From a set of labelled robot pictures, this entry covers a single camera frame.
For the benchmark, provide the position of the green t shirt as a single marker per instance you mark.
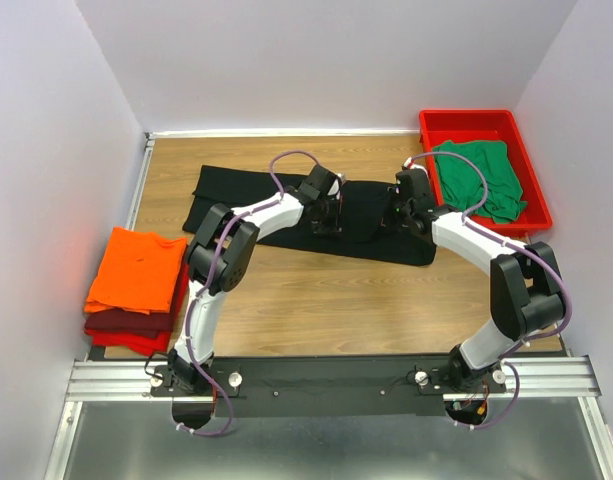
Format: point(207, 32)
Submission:
point(462, 188)

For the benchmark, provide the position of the orange folded t shirt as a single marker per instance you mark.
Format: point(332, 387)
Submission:
point(129, 252)

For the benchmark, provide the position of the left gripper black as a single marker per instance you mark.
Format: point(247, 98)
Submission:
point(335, 225)

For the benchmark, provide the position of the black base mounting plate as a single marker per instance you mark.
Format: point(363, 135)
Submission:
point(320, 386)

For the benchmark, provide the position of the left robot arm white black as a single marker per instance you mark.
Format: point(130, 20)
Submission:
point(218, 258)

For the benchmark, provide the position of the red folded t shirt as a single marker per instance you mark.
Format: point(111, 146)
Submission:
point(131, 342)

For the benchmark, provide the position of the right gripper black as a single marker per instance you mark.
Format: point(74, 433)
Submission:
point(403, 226)

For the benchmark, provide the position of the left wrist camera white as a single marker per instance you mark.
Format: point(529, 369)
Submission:
point(336, 188)

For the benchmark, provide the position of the black t shirt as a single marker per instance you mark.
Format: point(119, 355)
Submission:
point(365, 230)

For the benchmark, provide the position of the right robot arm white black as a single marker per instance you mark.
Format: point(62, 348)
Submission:
point(527, 295)

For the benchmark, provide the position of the aluminium frame rail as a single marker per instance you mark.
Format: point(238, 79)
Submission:
point(540, 377)

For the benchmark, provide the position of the red plastic bin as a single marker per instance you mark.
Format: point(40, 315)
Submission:
point(460, 126)

